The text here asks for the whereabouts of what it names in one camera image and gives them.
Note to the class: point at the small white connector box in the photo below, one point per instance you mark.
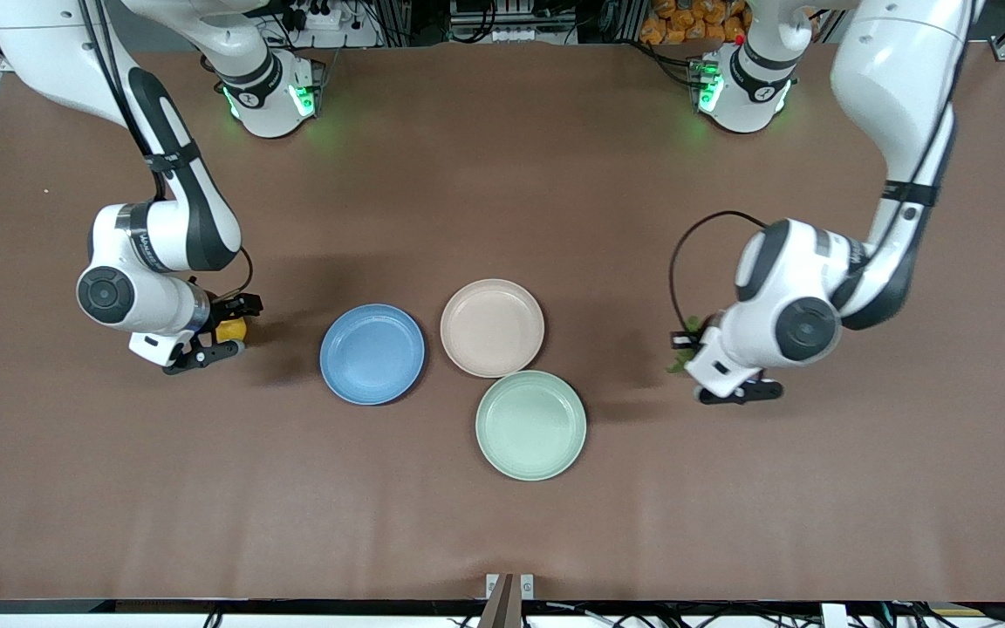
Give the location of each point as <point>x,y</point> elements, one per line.
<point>834,617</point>

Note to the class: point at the blue round plate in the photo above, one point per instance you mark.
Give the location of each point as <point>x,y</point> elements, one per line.
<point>372,353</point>

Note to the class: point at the green round plate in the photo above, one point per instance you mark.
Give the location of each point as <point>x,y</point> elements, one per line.
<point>530,426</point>

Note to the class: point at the yellow lemon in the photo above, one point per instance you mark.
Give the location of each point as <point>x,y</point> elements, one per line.
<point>232,331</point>

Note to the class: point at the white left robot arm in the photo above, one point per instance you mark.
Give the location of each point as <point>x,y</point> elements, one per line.
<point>895,87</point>

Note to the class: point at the green lettuce leaf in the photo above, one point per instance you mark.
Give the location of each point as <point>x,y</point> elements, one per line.
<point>677,363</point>

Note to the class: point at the long white power strip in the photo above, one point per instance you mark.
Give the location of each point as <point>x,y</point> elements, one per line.
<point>520,35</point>

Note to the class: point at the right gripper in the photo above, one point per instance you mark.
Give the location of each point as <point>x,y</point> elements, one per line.
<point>224,310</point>

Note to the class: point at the metal post with brackets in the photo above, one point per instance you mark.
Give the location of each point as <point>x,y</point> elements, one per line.
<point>502,610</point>

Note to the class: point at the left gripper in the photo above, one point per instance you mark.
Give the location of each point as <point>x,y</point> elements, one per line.
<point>692,337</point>

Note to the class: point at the beige plate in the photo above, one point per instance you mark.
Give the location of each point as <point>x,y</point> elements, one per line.
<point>492,327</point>

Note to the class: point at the bag of orange items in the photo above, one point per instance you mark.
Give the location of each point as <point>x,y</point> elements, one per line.
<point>686,22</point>

